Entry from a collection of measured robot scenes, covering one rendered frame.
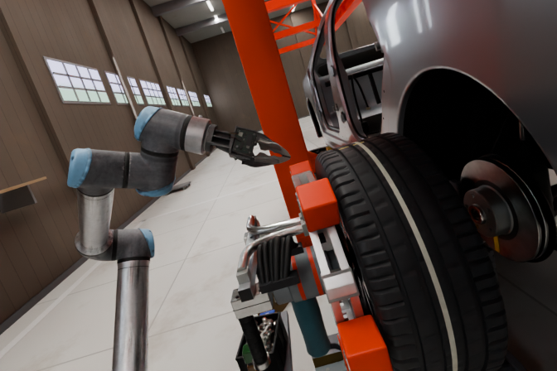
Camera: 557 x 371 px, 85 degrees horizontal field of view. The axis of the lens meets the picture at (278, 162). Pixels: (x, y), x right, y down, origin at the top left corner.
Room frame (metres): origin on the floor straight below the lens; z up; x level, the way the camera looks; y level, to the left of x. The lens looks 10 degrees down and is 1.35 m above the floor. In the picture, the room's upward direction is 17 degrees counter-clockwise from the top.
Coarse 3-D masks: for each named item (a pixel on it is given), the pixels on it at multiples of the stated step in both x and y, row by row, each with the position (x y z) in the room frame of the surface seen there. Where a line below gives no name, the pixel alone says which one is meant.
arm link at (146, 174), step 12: (132, 156) 0.74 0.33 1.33; (144, 156) 0.74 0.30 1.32; (156, 156) 0.73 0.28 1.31; (168, 156) 0.75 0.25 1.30; (132, 168) 0.72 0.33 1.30; (144, 168) 0.73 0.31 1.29; (156, 168) 0.74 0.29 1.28; (168, 168) 0.75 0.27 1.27; (132, 180) 0.72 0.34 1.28; (144, 180) 0.73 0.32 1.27; (156, 180) 0.74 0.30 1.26; (168, 180) 0.76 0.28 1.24; (144, 192) 0.75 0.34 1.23; (156, 192) 0.75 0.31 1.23; (168, 192) 0.78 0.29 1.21
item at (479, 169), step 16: (480, 160) 0.88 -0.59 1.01; (496, 160) 0.83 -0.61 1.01; (464, 176) 0.97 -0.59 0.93; (480, 176) 0.89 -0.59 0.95; (496, 176) 0.82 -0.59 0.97; (512, 176) 0.76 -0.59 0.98; (480, 192) 0.84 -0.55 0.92; (496, 192) 0.82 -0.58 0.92; (512, 192) 0.76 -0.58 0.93; (528, 192) 0.73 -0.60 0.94; (496, 208) 0.79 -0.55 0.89; (512, 208) 0.77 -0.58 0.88; (528, 208) 0.72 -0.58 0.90; (480, 224) 0.86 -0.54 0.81; (496, 224) 0.79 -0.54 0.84; (512, 224) 0.78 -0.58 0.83; (528, 224) 0.73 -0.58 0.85; (544, 224) 0.70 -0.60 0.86; (512, 240) 0.79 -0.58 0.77; (528, 240) 0.73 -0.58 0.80; (544, 240) 0.71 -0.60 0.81; (512, 256) 0.81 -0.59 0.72; (528, 256) 0.74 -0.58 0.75
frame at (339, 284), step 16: (304, 176) 0.90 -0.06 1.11; (336, 240) 0.62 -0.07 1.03; (320, 256) 0.60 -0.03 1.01; (336, 256) 0.61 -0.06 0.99; (336, 272) 0.57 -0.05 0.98; (352, 272) 0.57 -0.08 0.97; (336, 288) 0.55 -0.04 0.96; (352, 288) 0.55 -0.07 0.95; (336, 304) 0.55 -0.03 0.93; (352, 304) 0.55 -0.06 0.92; (336, 320) 0.55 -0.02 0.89
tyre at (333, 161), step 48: (384, 144) 0.75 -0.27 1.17; (336, 192) 0.65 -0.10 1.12; (384, 192) 0.62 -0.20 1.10; (432, 192) 0.59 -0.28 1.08; (384, 240) 0.55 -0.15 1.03; (432, 240) 0.54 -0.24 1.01; (480, 240) 0.52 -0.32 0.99; (384, 288) 0.51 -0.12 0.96; (432, 288) 0.50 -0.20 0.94; (480, 288) 0.49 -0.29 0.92; (384, 336) 0.52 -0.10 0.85; (432, 336) 0.49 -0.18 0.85; (480, 336) 0.49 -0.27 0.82
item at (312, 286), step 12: (312, 252) 0.81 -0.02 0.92; (324, 252) 0.79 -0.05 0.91; (300, 264) 0.78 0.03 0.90; (312, 264) 0.77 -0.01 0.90; (336, 264) 0.77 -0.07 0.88; (300, 276) 0.76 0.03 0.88; (312, 276) 0.76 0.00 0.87; (288, 288) 0.76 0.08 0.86; (300, 288) 0.76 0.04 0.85; (312, 288) 0.76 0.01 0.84; (276, 300) 0.77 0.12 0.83; (288, 300) 0.77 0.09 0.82; (300, 300) 0.77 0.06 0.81
